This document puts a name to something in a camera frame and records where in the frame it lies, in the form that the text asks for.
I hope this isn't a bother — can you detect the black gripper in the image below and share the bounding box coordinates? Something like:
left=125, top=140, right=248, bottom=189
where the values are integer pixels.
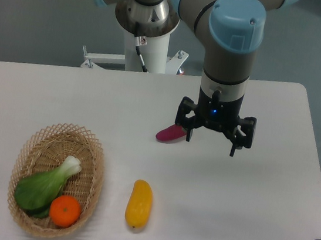
left=175, top=89, right=257, bottom=157

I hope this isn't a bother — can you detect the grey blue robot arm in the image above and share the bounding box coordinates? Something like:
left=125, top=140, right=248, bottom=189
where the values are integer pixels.
left=95, top=0, right=298, bottom=150

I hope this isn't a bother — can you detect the woven wicker basket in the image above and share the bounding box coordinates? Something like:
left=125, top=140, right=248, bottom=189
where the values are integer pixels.
left=7, top=123, right=104, bottom=238

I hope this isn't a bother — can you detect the purple sweet potato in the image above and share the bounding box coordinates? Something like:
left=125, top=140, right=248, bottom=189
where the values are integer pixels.
left=156, top=124, right=187, bottom=143

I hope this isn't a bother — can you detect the yellow mango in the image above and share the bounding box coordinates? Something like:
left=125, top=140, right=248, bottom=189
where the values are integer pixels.
left=125, top=180, right=153, bottom=229

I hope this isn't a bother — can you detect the orange fruit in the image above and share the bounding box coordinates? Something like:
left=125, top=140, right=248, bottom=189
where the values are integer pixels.
left=49, top=195, right=81, bottom=228

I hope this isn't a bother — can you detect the green bok choy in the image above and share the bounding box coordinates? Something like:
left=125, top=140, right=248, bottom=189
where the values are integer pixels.
left=13, top=156, right=82, bottom=218

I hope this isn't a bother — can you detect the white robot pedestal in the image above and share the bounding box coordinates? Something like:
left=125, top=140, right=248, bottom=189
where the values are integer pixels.
left=80, top=20, right=189, bottom=75

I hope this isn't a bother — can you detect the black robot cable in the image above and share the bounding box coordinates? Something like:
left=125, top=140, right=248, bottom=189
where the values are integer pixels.
left=129, top=21, right=156, bottom=73

